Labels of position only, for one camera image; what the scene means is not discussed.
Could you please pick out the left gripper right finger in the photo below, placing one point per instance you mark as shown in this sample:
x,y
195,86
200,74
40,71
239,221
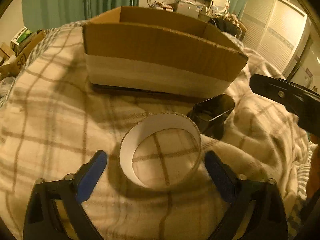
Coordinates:
x,y
268,218

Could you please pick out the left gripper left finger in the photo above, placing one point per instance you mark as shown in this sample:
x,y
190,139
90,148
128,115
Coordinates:
x,y
42,218

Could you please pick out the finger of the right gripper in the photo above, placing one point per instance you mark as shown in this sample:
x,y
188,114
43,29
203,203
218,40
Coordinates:
x,y
297,99

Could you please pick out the beige plaid blanket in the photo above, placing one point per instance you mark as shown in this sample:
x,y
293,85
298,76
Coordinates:
x,y
100,142

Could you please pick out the white louvered wardrobe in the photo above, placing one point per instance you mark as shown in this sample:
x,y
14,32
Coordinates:
x,y
274,29

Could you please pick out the chair with black jacket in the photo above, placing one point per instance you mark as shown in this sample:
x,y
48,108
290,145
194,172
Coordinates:
x,y
228,27

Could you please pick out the crumpled plastic bag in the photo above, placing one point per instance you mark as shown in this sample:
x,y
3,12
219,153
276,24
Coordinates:
x,y
5,85

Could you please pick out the oval white vanity mirror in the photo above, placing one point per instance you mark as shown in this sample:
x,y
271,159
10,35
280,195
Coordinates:
x,y
220,5

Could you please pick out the small SF cardboard box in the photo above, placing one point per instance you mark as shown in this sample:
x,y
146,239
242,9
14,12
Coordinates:
x,y
14,65

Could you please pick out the silver mini fridge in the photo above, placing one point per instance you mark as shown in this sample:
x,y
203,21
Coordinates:
x,y
187,9

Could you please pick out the green checkered bed sheet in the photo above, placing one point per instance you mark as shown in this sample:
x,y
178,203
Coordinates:
x,y
50,37

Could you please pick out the open brown cardboard box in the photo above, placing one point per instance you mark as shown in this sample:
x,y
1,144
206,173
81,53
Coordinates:
x,y
160,51

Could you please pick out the green white product box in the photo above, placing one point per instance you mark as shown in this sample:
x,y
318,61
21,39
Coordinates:
x,y
20,37

